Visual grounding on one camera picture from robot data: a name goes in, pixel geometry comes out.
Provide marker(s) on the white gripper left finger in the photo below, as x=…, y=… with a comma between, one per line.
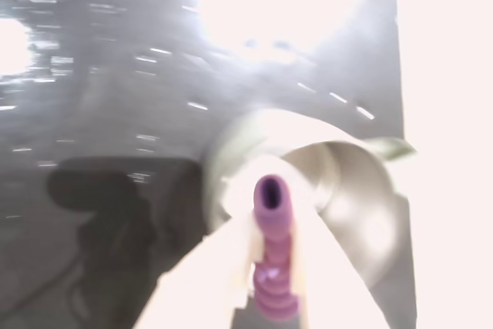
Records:
x=208, y=267

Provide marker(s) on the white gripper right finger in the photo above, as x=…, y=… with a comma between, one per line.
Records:
x=327, y=290

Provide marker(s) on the purple ribbed pen grip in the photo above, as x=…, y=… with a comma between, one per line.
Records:
x=274, y=225

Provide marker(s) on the steel cup with grey sleeve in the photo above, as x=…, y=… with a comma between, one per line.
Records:
x=346, y=169

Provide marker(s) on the black glossy mat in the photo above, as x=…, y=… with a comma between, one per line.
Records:
x=115, y=113

